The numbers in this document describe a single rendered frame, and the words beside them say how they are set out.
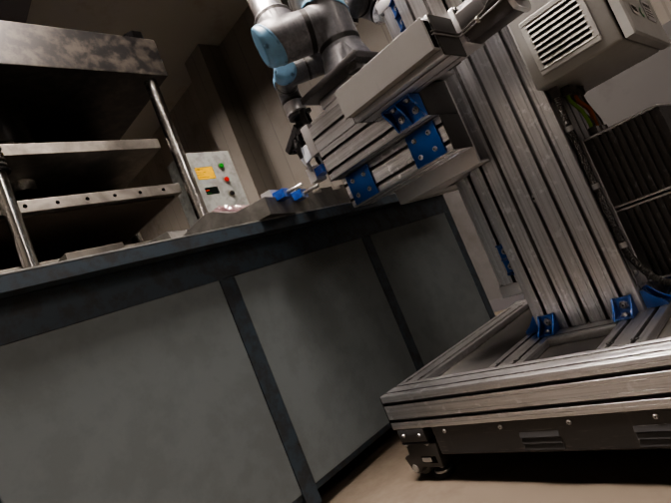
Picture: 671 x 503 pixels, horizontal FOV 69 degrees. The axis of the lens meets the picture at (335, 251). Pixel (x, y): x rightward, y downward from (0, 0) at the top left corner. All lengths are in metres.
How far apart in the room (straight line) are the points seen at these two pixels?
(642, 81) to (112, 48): 2.53
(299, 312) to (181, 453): 0.52
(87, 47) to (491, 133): 1.83
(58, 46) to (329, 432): 1.89
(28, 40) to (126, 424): 1.71
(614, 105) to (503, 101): 1.72
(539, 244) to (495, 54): 0.47
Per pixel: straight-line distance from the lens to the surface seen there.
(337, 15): 1.40
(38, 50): 2.44
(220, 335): 1.31
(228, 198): 2.64
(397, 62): 1.07
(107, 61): 2.53
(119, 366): 1.20
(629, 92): 2.96
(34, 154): 2.32
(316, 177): 1.69
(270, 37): 1.37
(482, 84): 1.33
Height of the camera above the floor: 0.52
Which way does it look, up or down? 4 degrees up
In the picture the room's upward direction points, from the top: 22 degrees counter-clockwise
